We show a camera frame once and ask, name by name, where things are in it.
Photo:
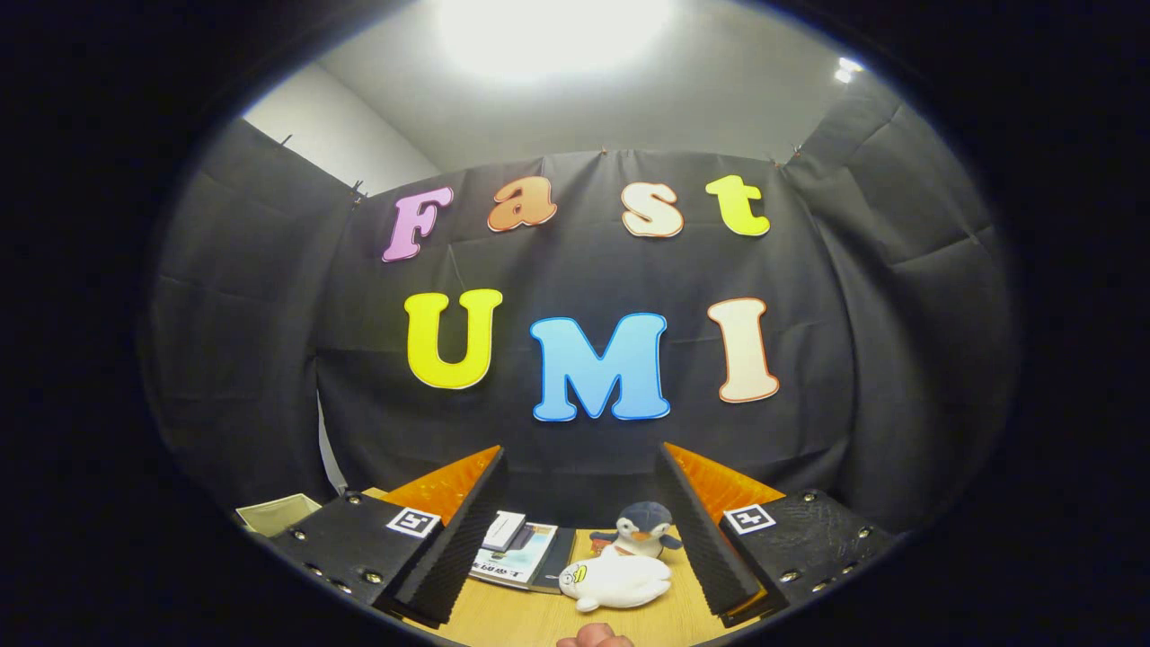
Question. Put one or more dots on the white duck plush toy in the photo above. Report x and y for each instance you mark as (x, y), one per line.
(620, 582)

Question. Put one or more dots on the light-blue cover book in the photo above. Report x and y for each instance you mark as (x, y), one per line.
(514, 559)

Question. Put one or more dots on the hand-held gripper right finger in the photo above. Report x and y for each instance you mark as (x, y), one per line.
(705, 548)

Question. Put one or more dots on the beige fabric storage box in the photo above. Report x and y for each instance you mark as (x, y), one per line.
(274, 514)

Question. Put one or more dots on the black book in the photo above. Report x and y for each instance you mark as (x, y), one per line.
(557, 557)

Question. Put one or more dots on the large ceiling light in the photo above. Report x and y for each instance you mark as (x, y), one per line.
(552, 31)

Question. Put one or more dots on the penguin plush toy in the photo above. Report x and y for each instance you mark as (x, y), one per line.
(642, 526)

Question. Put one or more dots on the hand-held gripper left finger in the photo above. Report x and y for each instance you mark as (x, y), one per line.
(454, 548)

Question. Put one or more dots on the night photo cover book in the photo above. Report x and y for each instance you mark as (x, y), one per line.
(503, 530)

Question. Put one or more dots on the small ceiling light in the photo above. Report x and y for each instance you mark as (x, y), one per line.
(847, 70)

